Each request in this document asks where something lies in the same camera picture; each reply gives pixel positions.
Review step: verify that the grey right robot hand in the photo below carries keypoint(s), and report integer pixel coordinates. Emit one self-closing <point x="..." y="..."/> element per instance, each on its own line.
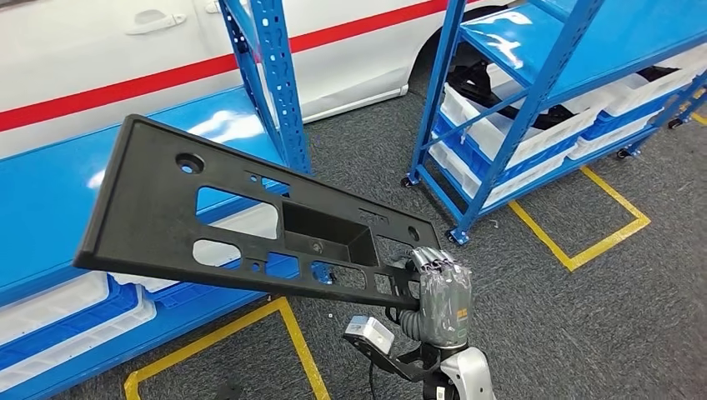
<point x="447" y="303"/>

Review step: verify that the black plastic panel part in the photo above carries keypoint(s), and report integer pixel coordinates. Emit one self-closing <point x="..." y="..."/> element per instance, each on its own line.
<point x="149" y="221"/>

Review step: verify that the blue metal shelf rack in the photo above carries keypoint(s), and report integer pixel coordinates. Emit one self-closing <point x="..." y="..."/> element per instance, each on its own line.
<point x="580" y="33"/>
<point x="55" y="193"/>

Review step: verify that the yellow floor tape square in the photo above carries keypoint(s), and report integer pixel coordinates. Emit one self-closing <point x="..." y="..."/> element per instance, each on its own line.
<point x="302" y="345"/>

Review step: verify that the black car wheel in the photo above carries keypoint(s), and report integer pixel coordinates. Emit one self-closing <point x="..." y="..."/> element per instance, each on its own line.
<point x="421" y="58"/>

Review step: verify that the red barrier belt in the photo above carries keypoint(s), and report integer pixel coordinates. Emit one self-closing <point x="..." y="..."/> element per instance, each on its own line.
<point x="165" y="80"/>

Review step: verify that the white car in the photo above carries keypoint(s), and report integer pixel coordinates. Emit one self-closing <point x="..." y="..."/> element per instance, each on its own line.
<point x="83" y="55"/>

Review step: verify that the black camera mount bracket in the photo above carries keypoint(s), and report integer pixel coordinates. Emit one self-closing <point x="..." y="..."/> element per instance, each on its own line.
<point x="397" y="361"/>

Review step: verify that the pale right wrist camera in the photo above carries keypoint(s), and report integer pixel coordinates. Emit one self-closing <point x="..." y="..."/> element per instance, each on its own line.
<point x="367" y="331"/>

